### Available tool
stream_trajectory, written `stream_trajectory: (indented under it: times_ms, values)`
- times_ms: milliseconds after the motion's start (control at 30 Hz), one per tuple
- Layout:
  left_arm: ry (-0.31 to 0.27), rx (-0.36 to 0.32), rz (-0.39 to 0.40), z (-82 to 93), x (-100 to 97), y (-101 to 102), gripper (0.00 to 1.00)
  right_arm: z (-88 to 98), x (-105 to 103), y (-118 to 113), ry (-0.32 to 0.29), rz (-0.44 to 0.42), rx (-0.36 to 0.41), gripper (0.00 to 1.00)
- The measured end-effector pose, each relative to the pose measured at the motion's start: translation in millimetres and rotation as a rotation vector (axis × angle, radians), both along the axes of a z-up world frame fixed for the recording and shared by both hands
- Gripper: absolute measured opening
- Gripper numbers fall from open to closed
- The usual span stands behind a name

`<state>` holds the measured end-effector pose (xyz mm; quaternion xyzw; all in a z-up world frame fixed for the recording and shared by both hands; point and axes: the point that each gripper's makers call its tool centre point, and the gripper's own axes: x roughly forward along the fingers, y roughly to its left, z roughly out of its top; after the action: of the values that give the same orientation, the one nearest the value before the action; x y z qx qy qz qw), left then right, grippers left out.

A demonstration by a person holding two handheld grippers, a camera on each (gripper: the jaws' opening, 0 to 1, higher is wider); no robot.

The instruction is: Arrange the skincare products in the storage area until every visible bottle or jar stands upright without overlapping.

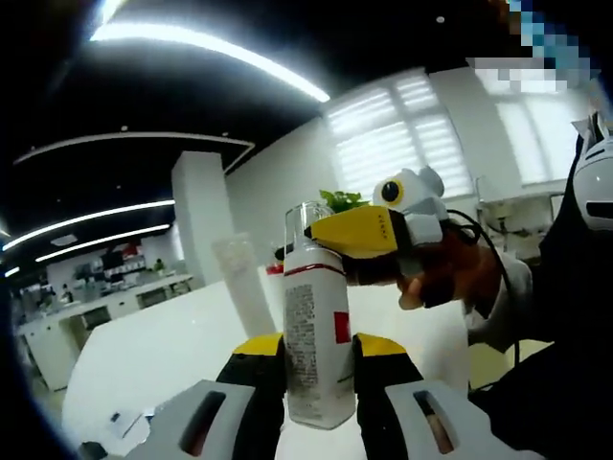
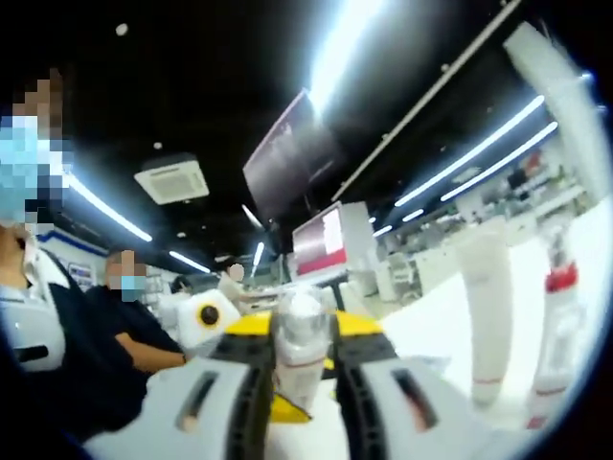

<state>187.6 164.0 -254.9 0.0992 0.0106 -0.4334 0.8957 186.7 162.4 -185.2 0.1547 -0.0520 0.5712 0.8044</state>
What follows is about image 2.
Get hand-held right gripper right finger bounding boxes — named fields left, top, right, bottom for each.
left=331, top=310, right=533, bottom=460

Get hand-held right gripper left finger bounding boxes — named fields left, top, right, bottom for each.
left=85, top=311, right=278, bottom=460

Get white skincare bottle clear cap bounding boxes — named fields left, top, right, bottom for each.
left=273, top=290, right=332, bottom=414

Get white skincare tube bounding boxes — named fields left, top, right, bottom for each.
left=453, top=233, right=514, bottom=409

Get white skincare bottle red collar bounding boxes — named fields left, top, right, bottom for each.
left=525, top=223, right=589, bottom=431

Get standing desk black legs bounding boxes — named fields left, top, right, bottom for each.
left=248, top=269, right=353, bottom=312

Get white office chair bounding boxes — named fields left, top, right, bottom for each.
left=385, top=252, right=421, bottom=302

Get pink screen monitor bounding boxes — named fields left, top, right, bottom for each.
left=290, top=201, right=350, bottom=280

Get white building pillar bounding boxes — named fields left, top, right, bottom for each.
left=501, top=21, right=610, bottom=205
left=342, top=200, right=379, bottom=298

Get long ceiling light strip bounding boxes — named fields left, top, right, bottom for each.
left=307, top=0, right=387, bottom=106
left=394, top=94, right=547, bottom=209
left=65, top=171, right=154, bottom=244
left=439, top=121, right=560, bottom=203

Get white worn chest device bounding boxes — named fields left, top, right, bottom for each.
left=0, top=296, right=67, bottom=374

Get ceiling air conditioner vent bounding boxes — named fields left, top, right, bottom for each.
left=132, top=151, right=212, bottom=207

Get large hanging dark screen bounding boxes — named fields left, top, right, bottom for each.
left=241, top=87, right=347, bottom=218

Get curved ceiling rail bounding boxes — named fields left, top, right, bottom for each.
left=329, top=0, right=524, bottom=203

